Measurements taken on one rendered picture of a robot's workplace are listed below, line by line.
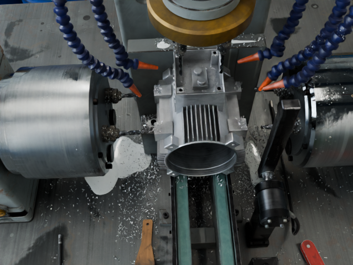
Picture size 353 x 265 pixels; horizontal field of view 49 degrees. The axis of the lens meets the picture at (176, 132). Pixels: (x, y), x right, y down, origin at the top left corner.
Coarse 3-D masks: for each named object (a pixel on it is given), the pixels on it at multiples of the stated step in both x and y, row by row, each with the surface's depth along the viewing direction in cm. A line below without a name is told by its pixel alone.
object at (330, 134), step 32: (320, 64) 77; (352, 64) 77; (288, 96) 86; (320, 96) 74; (352, 96) 73; (320, 128) 74; (352, 128) 74; (288, 160) 88; (320, 160) 79; (352, 160) 80
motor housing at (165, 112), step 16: (160, 80) 90; (224, 80) 88; (160, 112) 84; (192, 112) 80; (208, 112) 79; (224, 112) 82; (176, 128) 80; (192, 128) 76; (208, 128) 78; (224, 128) 79; (160, 144) 81; (192, 144) 93; (208, 144) 93; (224, 144) 77; (240, 144) 80; (160, 160) 83; (176, 160) 89; (192, 160) 91; (208, 160) 91; (224, 160) 88; (240, 160) 84; (192, 176) 90; (208, 176) 90
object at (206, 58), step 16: (176, 64) 83; (192, 64) 84; (208, 64) 84; (176, 80) 82; (192, 80) 80; (208, 80) 82; (176, 96) 76; (192, 96) 77; (208, 96) 77; (224, 96) 77; (176, 112) 81
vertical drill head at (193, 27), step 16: (160, 0) 63; (176, 0) 59; (192, 0) 59; (208, 0) 59; (224, 0) 59; (240, 0) 62; (160, 16) 60; (176, 16) 60; (192, 16) 59; (208, 16) 59; (224, 16) 60; (240, 16) 60; (160, 32) 62; (176, 32) 59; (192, 32) 59; (208, 32) 59; (224, 32) 59; (240, 32) 61; (176, 48) 65; (224, 48) 66
